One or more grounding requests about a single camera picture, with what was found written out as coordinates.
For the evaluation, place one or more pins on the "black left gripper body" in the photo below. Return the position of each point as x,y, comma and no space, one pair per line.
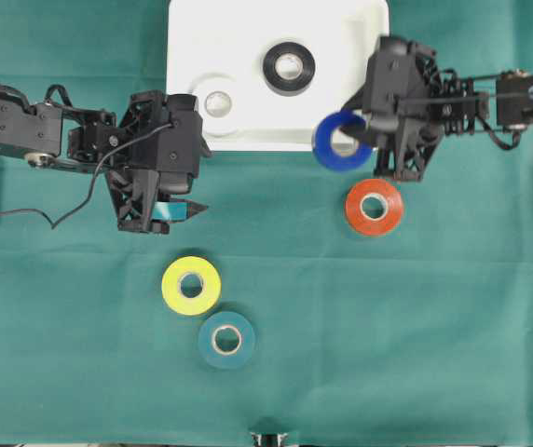
161,161

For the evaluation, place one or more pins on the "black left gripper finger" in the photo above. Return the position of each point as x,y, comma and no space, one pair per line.
176,211

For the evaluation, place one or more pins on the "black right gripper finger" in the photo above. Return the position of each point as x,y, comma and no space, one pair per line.
361,132

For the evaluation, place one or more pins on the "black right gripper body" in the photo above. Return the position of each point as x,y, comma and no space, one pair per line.
401,77

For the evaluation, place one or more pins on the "blue tape roll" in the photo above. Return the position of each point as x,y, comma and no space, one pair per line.
333,149

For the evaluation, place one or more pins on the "white tape roll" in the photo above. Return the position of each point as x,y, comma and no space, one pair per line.
218,104

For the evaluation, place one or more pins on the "black tape roll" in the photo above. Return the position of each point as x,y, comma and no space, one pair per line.
288,68

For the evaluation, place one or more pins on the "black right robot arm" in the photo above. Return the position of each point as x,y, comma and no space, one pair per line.
503,113

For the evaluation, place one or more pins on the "yellow tape roll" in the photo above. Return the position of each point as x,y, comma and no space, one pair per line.
191,286

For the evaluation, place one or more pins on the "orange tape roll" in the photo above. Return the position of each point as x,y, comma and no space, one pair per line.
373,207

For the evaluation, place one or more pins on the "white plastic case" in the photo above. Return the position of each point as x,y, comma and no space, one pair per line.
231,38

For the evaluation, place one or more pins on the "green tape roll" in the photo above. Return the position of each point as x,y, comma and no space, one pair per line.
226,340

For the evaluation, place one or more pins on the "green table cloth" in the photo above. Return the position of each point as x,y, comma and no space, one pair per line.
423,336

